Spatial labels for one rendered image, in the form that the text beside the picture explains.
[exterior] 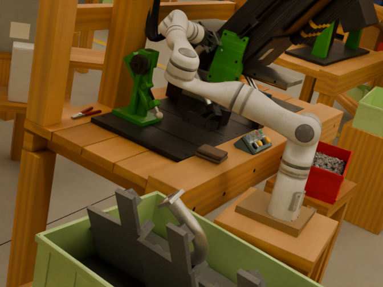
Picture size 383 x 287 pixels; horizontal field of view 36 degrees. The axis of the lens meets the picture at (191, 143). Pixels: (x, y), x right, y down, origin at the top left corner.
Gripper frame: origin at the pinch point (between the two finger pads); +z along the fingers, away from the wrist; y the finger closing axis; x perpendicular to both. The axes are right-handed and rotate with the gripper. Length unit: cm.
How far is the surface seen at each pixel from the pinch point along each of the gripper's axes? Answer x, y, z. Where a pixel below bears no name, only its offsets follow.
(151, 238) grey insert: 10, -71, -72
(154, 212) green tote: 8, -64, -69
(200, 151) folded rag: 8, -45, -26
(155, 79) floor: 181, 112, 307
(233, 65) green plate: -4.0, -12.3, 2.8
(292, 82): -19.4, -24.3, 19.7
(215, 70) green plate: 3.9, -10.8, 2.8
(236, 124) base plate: 8.4, -31.3, 17.6
